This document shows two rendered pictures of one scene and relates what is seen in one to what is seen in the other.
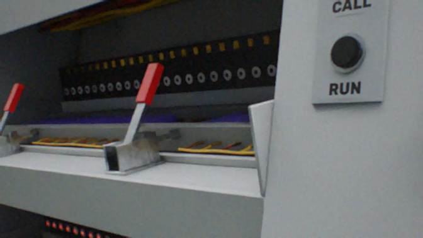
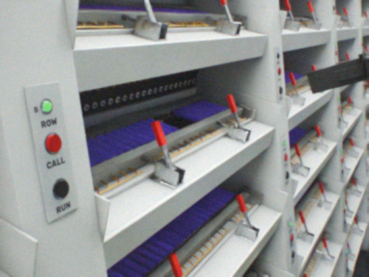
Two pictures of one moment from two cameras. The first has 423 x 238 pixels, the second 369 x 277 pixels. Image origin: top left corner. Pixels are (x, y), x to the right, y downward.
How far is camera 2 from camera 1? 113 cm
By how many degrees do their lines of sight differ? 105
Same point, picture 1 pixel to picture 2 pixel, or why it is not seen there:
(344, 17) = (279, 82)
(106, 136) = (190, 136)
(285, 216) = (278, 129)
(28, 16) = (178, 66)
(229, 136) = (228, 117)
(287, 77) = (274, 97)
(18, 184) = (211, 178)
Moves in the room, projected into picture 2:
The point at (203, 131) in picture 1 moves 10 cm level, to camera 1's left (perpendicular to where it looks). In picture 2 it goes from (223, 118) to (246, 123)
